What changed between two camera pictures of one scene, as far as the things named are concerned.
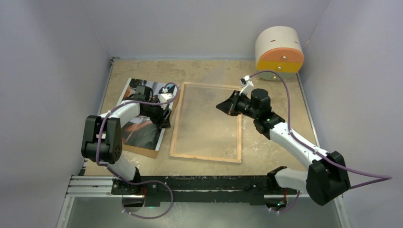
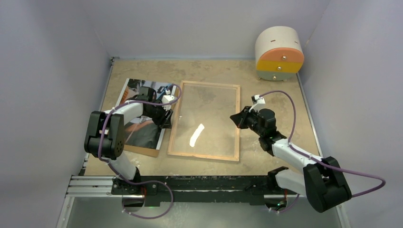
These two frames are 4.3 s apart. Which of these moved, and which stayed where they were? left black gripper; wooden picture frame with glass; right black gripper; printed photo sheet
Moved: right black gripper
Stayed: wooden picture frame with glass; printed photo sheet; left black gripper
